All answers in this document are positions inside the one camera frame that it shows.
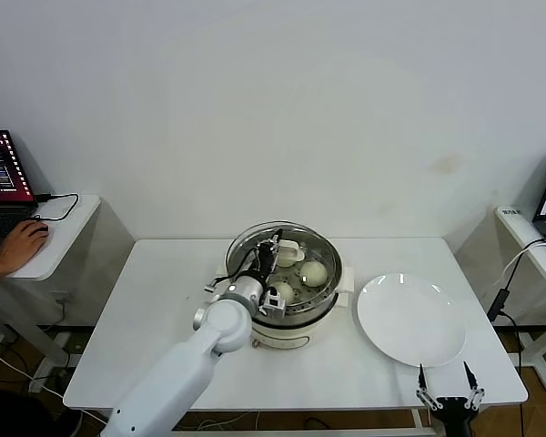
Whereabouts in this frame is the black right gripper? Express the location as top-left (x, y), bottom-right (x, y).
top-left (415, 361), bottom-right (487, 437)

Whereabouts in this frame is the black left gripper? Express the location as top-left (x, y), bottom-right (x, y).
top-left (254, 229), bottom-right (287, 275)

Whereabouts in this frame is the stainless steel steamer basket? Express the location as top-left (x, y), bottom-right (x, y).
top-left (227, 227), bottom-right (343, 318)

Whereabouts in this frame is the person's bare hand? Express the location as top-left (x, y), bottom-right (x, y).
top-left (0, 221), bottom-right (46, 275)

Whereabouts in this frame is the round white plate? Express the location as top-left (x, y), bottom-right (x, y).
top-left (356, 272), bottom-right (468, 369)

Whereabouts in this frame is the white electric cooking pot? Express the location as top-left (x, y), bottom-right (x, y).
top-left (214, 261), bottom-right (356, 351)

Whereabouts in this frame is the white side table with label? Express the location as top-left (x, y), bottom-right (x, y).
top-left (495, 207), bottom-right (546, 392)

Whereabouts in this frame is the white side table with mouse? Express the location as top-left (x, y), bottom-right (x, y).
top-left (0, 194), bottom-right (102, 381)

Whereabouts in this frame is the black laptop with dark screen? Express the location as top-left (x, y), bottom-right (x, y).
top-left (0, 128), bottom-right (40, 261)

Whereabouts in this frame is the white table frame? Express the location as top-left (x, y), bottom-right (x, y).
top-left (67, 407), bottom-right (490, 437)

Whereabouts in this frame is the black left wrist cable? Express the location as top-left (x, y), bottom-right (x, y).
top-left (212, 243), bottom-right (261, 289)

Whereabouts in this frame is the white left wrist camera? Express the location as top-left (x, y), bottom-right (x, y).
top-left (259, 290), bottom-right (287, 319)

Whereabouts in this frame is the black power adapter with cable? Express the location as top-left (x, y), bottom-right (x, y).
top-left (485, 240), bottom-right (546, 322)

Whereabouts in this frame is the white charging cable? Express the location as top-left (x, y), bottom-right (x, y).
top-left (500, 239), bottom-right (546, 290)

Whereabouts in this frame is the black laptop plug cable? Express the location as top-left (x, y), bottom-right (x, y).
top-left (26, 193), bottom-right (80, 224)

